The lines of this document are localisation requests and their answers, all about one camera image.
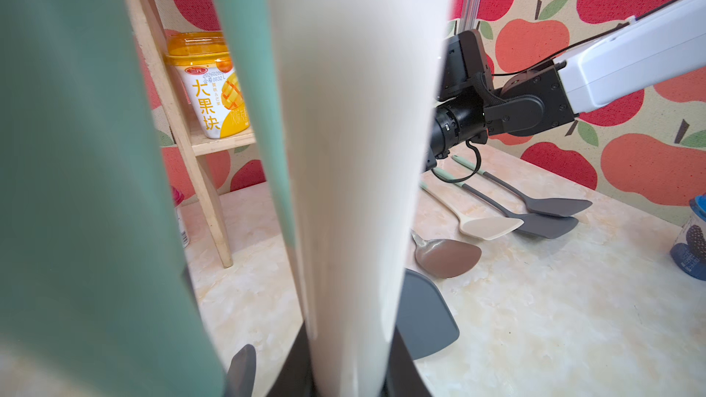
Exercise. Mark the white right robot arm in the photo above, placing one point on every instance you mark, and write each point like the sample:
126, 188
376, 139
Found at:
588, 75

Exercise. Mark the white utensil rack stand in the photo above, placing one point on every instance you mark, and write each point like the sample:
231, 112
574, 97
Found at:
358, 80

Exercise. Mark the steel spoon dark wooden handle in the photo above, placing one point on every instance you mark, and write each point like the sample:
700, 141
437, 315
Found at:
445, 258

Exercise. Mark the wooden two-tier shelf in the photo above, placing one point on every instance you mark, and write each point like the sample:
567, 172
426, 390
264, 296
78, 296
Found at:
192, 143

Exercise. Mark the grey turner green handle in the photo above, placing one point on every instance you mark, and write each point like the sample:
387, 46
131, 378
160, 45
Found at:
533, 223

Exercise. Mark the red lid small cup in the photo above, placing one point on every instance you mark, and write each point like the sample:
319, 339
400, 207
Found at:
178, 198

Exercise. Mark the blue lid cup on floor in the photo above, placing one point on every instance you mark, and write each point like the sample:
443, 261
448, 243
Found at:
688, 252

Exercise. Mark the grey slotted spatula green handle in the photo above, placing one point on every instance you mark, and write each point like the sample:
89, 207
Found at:
556, 207

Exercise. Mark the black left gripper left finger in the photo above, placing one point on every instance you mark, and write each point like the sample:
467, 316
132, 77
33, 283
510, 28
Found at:
296, 376

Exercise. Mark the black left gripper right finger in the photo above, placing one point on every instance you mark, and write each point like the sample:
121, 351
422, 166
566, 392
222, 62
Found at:
402, 378

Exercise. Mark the cream spoon green handle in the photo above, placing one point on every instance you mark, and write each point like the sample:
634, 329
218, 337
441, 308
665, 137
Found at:
483, 228

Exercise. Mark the cream scraper green handle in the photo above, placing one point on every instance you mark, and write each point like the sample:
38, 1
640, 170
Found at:
94, 280

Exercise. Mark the yellow mango cup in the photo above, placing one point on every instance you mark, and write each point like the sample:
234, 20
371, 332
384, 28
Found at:
208, 76

